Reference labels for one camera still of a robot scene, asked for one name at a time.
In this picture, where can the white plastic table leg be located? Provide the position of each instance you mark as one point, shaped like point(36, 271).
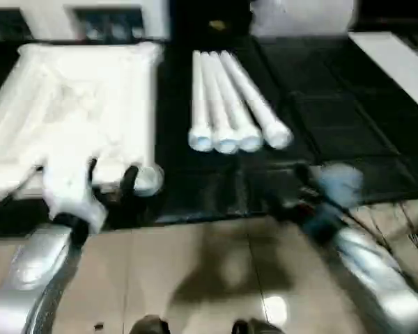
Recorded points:
point(199, 97)
point(234, 101)
point(255, 101)
point(216, 101)

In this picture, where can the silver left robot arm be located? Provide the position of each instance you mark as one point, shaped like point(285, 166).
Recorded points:
point(31, 257)

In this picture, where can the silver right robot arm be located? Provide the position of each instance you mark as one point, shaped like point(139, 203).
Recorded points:
point(369, 257)

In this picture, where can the black mat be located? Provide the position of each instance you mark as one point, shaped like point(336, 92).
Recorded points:
point(352, 132)

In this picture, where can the dark robot right foot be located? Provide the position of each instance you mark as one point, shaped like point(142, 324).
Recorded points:
point(257, 327)

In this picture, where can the dark robot foot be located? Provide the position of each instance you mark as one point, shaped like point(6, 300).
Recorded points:
point(257, 327)
point(156, 325)

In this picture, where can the dark robot left foot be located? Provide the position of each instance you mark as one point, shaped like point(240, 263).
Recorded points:
point(156, 325)

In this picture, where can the white flat board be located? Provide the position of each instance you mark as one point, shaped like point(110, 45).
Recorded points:
point(397, 62)

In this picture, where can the white cabinet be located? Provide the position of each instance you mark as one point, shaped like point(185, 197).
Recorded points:
point(52, 21)

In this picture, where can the grey cushion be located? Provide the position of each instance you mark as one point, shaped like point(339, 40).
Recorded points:
point(299, 17)

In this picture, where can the small gold label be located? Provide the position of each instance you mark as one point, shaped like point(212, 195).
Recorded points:
point(216, 24)

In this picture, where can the black cabinet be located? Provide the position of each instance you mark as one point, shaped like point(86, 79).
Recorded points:
point(202, 17)

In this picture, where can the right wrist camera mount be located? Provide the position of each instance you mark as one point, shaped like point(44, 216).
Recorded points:
point(341, 184)

